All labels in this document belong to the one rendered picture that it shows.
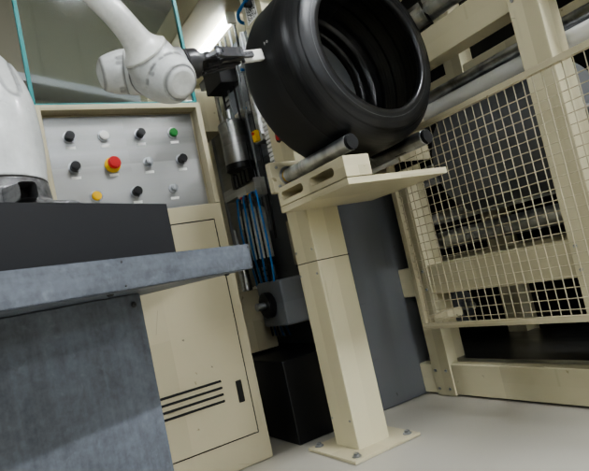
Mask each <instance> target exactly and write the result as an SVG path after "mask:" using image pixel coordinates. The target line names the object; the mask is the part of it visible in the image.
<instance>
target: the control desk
mask: <svg viewBox="0 0 589 471"><path fill-rule="evenodd" d="M35 108H36V114H37V117H38V121H39V125H40V129H41V134H42V138H43V143H44V148H45V154H46V161H47V174H48V180H49V185H50V191H51V194H52V198H53V200H77V201H80V202H81V203H115V204H166V206H167V211H168V216H169V220H170V225H171V230H172V235H173V239H174V244H175V249H176V251H185V250H201V249H209V248H218V247H226V246H229V244H228V239H227V234H226V230H225V226H224V221H223V213H222V209H221V204H220V203H219V202H220V198H219V194H218V189H217V184H216V180H215V176H214V171H213V166H212V161H211V158H210V153H209V148H208V141H207V136H206V131H205V126H204V123H203V118H202V113H201V108H200V105H199V103H177V104H162V103H148V104H91V105H35ZM140 300H141V305H142V309H143V314H144V320H145V324H146V329H147V334H148V339H149V343H150V348H151V357H152V361H153V367H154V372H155V376H156V381H157V386H158V391H159V395H160V400H161V405H162V410H163V415H164V420H165V428H166V433H167V438H168V443H169V447H170V452H171V457H172V463H173V467H174V471H239V470H241V469H243V468H246V467H248V466H251V465H253V464H257V463H259V462H262V461H263V460H266V459H268V458H270V457H272V456H273V452H272V448H271V444H270V439H269V434H268V430H267V426H266V417H265V413H264V409H263V404H262V399H261V395H260V391H259V386H258V381H257V377H256V373H255V368H254V363H253V358H252V355H251V346H250V341H249V338H248V333H247V328H246V323H245V320H244V315H243V310H242V305H241V302H240V297H239V292H238V287H237V280H236V275H235V273H232V274H230V275H229V276H220V277H216V278H210V279H205V280H201V281H197V282H194V283H190V284H186V285H182V286H179V287H175V288H170V289H166V290H162V291H159V292H155V293H148V294H144V295H140Z"/></svg>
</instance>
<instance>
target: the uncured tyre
mask: <svg viewBox="0 0 589 471"><path fill-rule="evenodd" d="M267 36H268V45H267V46H266V47H265V48H264V49H263V40H264V39H265V38H266V37H267ZM323 45H324V46H325V47H327V48H328V49H329V50H331V51H332V52H333V53H334V54H335V55H336V56H337V58H338V59H339V60H340V61H341V63H342V64H343V66H344V67H345V69H346V70H347V72H348V74H349V76H350V78H351V80H352V84H353V87H354V89H355V93H356V94H355V93H353V92H352V91H351V90H350V89H349V88H348V87H347V86H346V85H345V84H344V82H343V81H342V80H341V79H340V78H339V76H338V75H337V73H336V72H335V70H334V68H333V67H332V65H331V64H330V62H329V61H328V59H327V56H326V54H325V52H324V49H323ZM257 49H262V52H263V54H264V56H265V59H264V60H263V61H262V62H254V63H247V64H245V70H246V77H247V81H248V85H249V88H250V91H251V96H252V98H253V101H254V103H255V105H256V106H257V108H258V110H259V112H260V113H261V115H262V117H263V118H264V120H265V121H266V123H267V125H268V126H269V127H270V128H271V130H272V131H273V132H274V133H275V134H276V135H277V137H278V138H279V139H280V140H281V141H282V142H284V143H285V144H286V145H287V146H288V147H289V148H291V149H292V150H294V151H295V152H297V153H298V154H300V155H302V156H303V157H305V158H306V157H308V156H310V155H311V154H312V153H314V152H316V151H317V150H320V149H322V148H323V147H325V146H327V145H329V144H331V143H332V142H334V141H336V140H338V139H339V138H341V137H343V136H345V135H346V134H354V135H355V136H356V137H357V139H358V147H357V148H356V149H355V150H352V151H350V152H348V153H346V154H344V155H351V154H362V153H367V154H368V158H370V157H372V156H374V155H376V154H378V153H380V152H382V151H384V150H387V149H389V148H391V147H392V146H394V145H396V144H398V143H400V142H401V141H403V140H404V139H406V138H407V137H408V136H409V135H410V134H411V133H412V132H413V131H414V130H415V129H416V128H417V127H418V125H419V124H420V122H421V121H422V119H423V117H424V114H425V112H426V109H427V105H428V100H429V93H430V86H431V71H430V63H429V59H428V54H427V50H426V47H425V44H424V41H423V38H422V36H421V33H420V31H419V29H418V27H417V25H416V23H415V22H414V20H413V18H412V17H411V16H410V14H409V12H408V11H407V10H406V8H405V7H404V6H403V4H402V3H401V2H400V1H399V0H272V1H271V2H270V3H269V4H268V5H267V6H266V8H265V9H264V10H263V11H262V12H261V13H260V14H259V15H258V17H257V18H256V20H255V22H254V24H253V26H252V28H251V31H250V34H249V36H248V40H247V44H246V49H245V50H257Z"/></svg>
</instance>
